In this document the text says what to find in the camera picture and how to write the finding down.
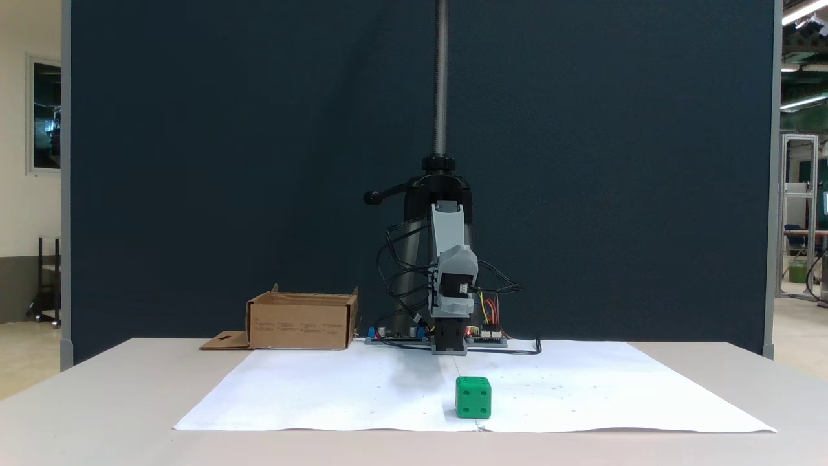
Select blue circuit board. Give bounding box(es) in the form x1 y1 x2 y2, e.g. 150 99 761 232
365 326 429 345

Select circuit board with coloured wires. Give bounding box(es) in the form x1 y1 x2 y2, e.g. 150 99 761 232
466 329 509 348

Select black metal cart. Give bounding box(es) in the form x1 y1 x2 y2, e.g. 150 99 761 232
26 236 63 328

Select brown cardboard box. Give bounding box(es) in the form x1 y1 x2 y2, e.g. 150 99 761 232
201 283 360 351

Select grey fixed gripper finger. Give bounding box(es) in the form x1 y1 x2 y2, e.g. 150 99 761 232
430 293 473 319

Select green dice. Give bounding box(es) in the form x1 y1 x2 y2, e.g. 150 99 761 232
455 376 492 419

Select white paper sheet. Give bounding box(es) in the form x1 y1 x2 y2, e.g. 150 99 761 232
173 339 777 434

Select ceiling light strip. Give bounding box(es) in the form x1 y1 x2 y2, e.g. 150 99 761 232
780 93 828 111
781 0 828 27

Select camera stand with metal pole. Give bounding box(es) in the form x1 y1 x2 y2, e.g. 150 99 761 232
364 0 483 337

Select dark blue partition panel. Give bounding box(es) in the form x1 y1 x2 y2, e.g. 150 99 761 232
61 0 783 373

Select aluminium profile frame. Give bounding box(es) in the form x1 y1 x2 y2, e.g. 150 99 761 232
776 133 822 302

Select thin black cable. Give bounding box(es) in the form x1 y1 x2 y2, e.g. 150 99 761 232
376 219 435 337
475 261 525 296
380 337 542 357

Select framed wall window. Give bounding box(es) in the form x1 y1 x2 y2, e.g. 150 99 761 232
26 54 63 177

